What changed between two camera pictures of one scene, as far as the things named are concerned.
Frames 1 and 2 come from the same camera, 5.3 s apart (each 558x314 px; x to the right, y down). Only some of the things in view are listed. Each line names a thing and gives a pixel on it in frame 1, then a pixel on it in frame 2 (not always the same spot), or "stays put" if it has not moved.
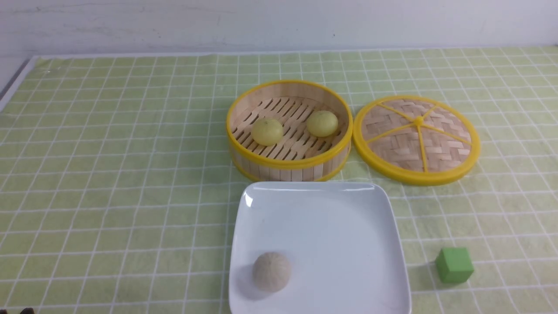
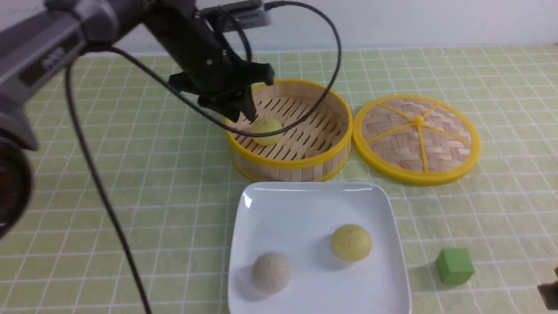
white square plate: x=344 y=241 stays put
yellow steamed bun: x=322 y=123 to x=351 y=243
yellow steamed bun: x=267 y=132 stays put
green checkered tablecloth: x=117 y=195 stays put
